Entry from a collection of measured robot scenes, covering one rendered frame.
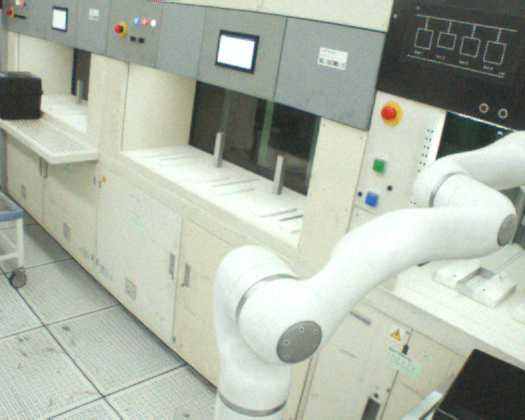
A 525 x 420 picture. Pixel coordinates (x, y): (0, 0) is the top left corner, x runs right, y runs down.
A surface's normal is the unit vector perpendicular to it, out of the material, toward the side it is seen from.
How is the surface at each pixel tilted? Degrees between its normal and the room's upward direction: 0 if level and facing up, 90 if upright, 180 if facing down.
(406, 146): 90
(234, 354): 37
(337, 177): 90
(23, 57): 90
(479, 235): 97
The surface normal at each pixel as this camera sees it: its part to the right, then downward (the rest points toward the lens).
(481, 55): -0.69, 0.15
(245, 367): 0.01, -0.65
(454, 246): -0.19, 0.57
